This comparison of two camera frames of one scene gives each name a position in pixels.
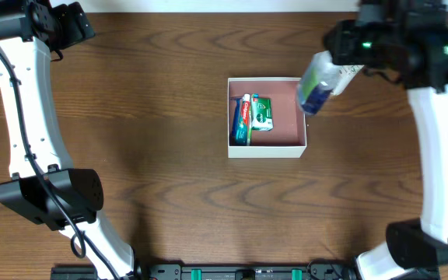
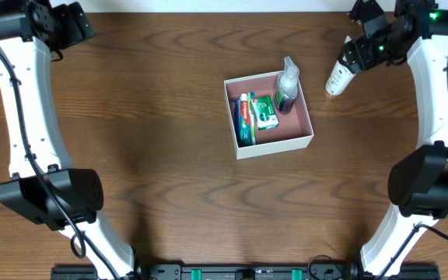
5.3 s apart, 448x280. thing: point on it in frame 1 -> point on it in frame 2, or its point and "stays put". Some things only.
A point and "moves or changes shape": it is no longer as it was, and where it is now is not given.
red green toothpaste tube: x=241 y=134 moves or changes shape
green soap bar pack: x=261 y=113 moves or changes shape
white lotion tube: x=344 y=75 stays put
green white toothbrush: x=249 y=134 moves or changes shape
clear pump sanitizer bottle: x=315 y=82 -> x=287 y=91
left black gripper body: x=78 y=22 stays put
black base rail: x=209 y=271 stays put
